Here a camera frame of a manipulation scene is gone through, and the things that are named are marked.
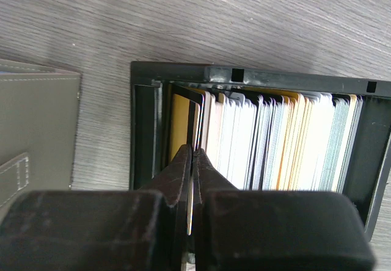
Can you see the stack of white cards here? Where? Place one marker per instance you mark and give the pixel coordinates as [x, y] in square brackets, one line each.
[280, 140]

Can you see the black card box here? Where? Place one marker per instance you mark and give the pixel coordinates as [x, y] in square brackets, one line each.
[369, 165]

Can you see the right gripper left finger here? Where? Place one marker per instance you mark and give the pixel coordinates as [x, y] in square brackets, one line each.
[144, 229]

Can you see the grey leather card holder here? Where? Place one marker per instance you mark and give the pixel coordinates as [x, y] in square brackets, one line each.
[39, 115]

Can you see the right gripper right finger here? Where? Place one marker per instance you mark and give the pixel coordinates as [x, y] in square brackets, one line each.
[273, 230]

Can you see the gold credit card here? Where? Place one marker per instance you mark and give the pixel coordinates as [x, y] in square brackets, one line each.
[186, 118]

